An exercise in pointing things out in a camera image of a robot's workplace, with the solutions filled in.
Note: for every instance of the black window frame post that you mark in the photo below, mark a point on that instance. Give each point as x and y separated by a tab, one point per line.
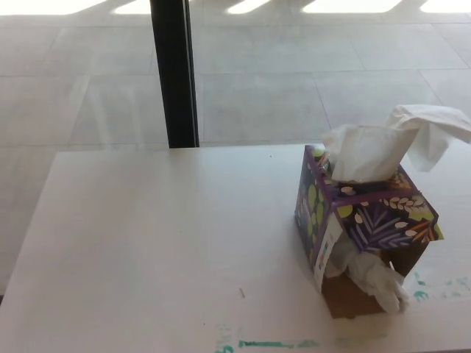
174	73

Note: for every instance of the crumpled white tissue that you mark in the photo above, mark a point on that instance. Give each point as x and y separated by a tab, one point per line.
371	279

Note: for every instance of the purple floral tissue box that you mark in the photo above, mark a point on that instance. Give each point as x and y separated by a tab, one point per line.
382	217

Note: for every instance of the white tissue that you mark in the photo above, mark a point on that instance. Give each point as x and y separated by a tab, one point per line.
371	150
371	279

